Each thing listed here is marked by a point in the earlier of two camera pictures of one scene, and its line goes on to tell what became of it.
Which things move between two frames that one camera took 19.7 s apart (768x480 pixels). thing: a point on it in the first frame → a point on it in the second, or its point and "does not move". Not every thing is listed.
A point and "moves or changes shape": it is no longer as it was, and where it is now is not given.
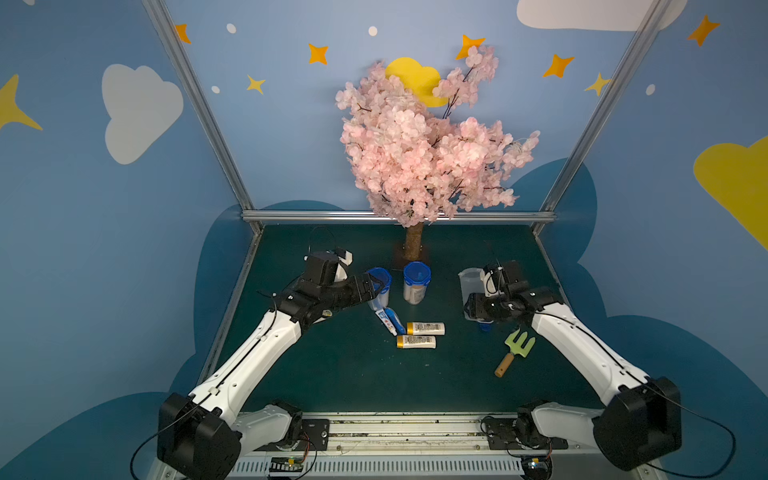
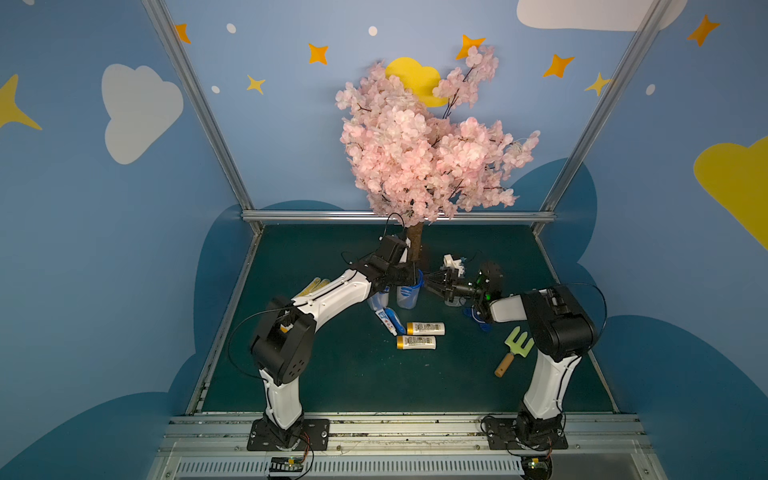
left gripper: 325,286 → 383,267
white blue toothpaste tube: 381,313 does not move
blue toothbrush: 400,328 does not move
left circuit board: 286,464 does not move
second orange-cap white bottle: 416,341 does not move
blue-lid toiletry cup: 416,277 moves or changes shape
